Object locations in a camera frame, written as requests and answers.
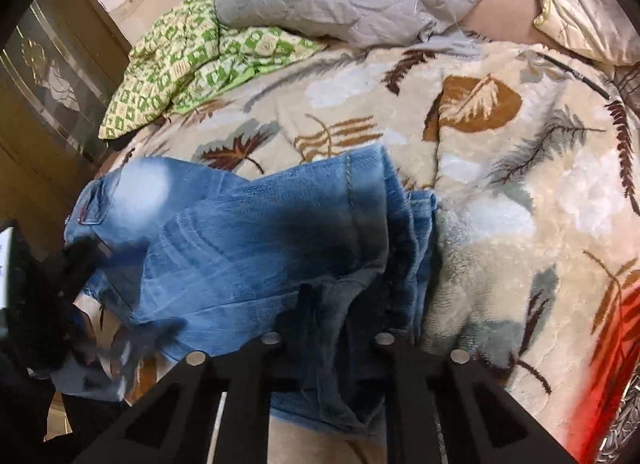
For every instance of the grey patterned sofa cover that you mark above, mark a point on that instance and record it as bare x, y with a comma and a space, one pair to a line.
625, 424

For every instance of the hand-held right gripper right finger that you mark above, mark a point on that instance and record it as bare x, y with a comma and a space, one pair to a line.
415, 394

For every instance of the blue denim pants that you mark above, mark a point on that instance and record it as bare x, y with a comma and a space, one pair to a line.
240, 254

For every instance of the pink pillow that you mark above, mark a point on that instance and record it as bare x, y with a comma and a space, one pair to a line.
505, 9

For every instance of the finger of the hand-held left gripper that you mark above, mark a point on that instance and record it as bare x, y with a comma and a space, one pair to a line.
80, 264

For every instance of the wooden cabinet with glass door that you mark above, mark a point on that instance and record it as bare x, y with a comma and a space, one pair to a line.
45, 79

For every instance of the green patterned quilt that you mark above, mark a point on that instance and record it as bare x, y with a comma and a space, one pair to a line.
175, 69

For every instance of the beige leaf-print blanket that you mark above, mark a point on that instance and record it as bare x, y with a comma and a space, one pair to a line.
500, 194

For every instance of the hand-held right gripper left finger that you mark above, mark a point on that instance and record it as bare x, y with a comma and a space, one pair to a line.
250, 394

